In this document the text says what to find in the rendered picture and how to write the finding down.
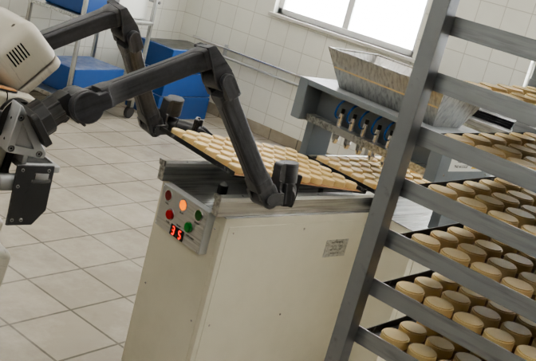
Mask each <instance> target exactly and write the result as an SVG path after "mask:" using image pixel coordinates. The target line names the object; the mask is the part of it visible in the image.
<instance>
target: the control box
mask: <svg viewBox="0 0 536 361"><path fill-rule="evenodd" d="M167 190H169V191H171V199H170V200H169V201H168V200H167V199H166V198H165V193H166V191H167ZM182 200H184V201H185V202H186V209H185V210H181V209H180V207H179V204H180V202H181V201H182ZM167 210H172V213H173V217H172V219H167V218H166V211H167ZM197 210H199V211H200V212H201V214H202V217H201V219H200V220H199V221H197V220H196V219H195V212H196V211H197ZM211 211H212V208H210V207H208V206H206V205H205V204H203V203H202V202H201V201H199V200H198V199H196V198H194V197H193V196H191V195H190V194H189V193H187V192H185V191H184V190H182V189H180V188H179V187H177V186H176V185H175V184H173V183H172V182H165V183H164V188H163V191H162V194H161V198H160V204H159V208H158V211H157V215H156V221H155V224H157V225H158V226H160V227H161V228H162V229H164V230H166V231H167V232H168V233H169V234H171V231H172V230H173V229H174V228H173V229H171V228H172V227H173V226H174V227H175V231H174V234H173V235H172V234H171V235H172V236H173V237H175V238H176V239H178V238H179V236H178V234H180V232H179V231H181V236H180V239H178V240H179V241H181V242H182V243H183V244H185V245H186V246H187V247H188V248H190V249H191V250H193V251H194V252H196V253H197V254H198V255H200V254H206V252H207V247H208V243H209V241H210V237H211V231H212V228H213V225H214V221H215V218H216V216H214V215H213V214H211ZM186 222H190V223H191V232H189V233H187V232H185V230H184V224H185V223H186ZM178 232H179V233H178ZM177 236H178V237H177Z"/></svg>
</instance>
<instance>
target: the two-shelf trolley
mask: <svg viewBox="0 0 536 361"><path fill-rule="evenodd" d="M149 2H153V7H152V13H151V17H150V21H148V20H146V19H134V20H135V22H136V24H137V25H141V26H148V31H147V35H146V39H145V43H144V49H143V53H142V54H143V58H144V63H145V60H146V56H147V52H148V46H149V42H150V38H151V34H152V27H153V25H154V20H155V16H156V10H157V6H158V4H159V5H160V4H161V2H159V0H149ZM34 3H35V4H37V5H39V6H44V7H45V8H48V9H51V10H54V11H57V12H59V13H61V14H65V15H68V16H70V17H72V18H76V17H79V16H81V15H83V14H86V11H87V7H88V3H89V0H84V1H83V5H82V9H81V14H78V13H75V12H73V11H71V10H67V9H65V8H63V7H60V6H57V5H54V4H52V3H50V2H47V1H46V0H29V2H28V7H27V11H26V20H27V21H29V22H30V18H31V13H32V9H33V4H34ZM98 37H99V33H95V35H94V39H93V47H92V50H91V54H90V57H95V53H96V49H97V42H98ZM80 43H81V40H79V41H75V46H74V50H73V57H72V61H71V65H70V70H69V77H68V81H67V85H66V87H67V86H69V85H72V83H73V76H74V72H75V68H76V63H77V56H78V52H79V48H80ZM34 90H36V91H38V92H41V93H43V94H46V95H47V96H49V95H51V94H53V93H54V92H56V91H57V89H55V88H52V87H49V86H48V85H45V84H43V83H40V84H39V85H38V86H37V87H36V88H35V89H34ZM134 103H135V99H134V97H133V98H132V99H129V100H128V102H127V107H126V108H125V110H124V117H126V118H130V117H132V115H133V113H134V108H133V107H134Z"/></svg>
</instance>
